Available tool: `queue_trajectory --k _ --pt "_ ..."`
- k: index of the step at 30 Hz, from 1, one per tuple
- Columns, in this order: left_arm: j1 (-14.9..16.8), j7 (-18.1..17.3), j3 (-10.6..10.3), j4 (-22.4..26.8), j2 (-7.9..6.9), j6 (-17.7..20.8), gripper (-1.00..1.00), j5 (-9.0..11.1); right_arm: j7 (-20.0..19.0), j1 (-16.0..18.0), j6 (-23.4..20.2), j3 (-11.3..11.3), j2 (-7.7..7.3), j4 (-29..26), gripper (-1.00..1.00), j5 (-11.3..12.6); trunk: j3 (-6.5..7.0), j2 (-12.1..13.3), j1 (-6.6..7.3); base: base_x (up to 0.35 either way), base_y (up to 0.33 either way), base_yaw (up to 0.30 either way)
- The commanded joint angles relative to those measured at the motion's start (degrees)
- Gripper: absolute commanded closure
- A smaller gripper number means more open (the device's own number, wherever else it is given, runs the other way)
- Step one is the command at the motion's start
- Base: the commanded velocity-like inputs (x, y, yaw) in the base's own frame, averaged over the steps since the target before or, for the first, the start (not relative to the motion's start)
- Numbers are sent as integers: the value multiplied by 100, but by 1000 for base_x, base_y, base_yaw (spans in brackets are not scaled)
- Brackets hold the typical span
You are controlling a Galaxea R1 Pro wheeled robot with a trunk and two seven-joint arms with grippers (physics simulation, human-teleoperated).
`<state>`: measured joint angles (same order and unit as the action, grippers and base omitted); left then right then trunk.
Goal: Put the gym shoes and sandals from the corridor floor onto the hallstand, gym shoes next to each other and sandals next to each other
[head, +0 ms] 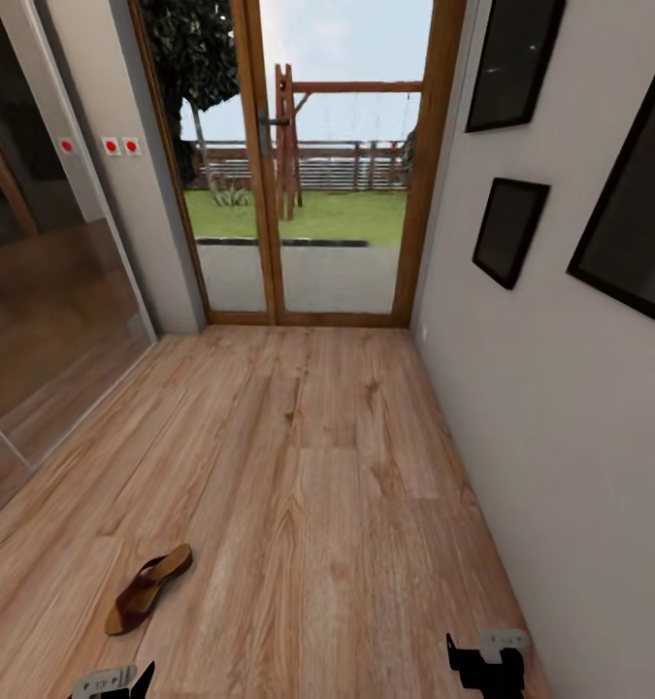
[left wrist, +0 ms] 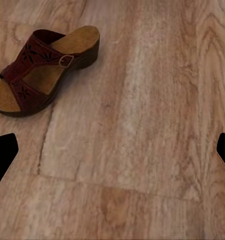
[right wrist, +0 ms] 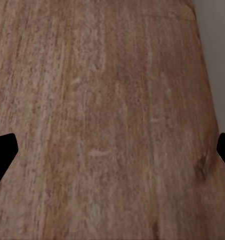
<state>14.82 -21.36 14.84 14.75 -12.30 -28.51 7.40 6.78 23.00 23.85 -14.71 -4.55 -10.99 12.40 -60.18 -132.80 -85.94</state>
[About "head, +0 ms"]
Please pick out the picture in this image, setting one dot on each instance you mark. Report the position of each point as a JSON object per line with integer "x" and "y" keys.
{"x": 616, "y": 252}

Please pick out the door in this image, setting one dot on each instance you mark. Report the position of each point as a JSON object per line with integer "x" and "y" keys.
{"x": 303, "y": 140}

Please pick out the sandal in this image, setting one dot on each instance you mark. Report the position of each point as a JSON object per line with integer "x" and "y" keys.
{"x": 138, "y": 600}

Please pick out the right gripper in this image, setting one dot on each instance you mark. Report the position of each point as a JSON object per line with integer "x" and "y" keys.
{"x": 475, "y": 672}

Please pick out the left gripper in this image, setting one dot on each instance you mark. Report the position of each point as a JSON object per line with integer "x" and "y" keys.
{"x": 139, "y": 690}

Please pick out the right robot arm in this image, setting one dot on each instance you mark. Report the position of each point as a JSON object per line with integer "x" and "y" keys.
{"x": 496, "y": 668}

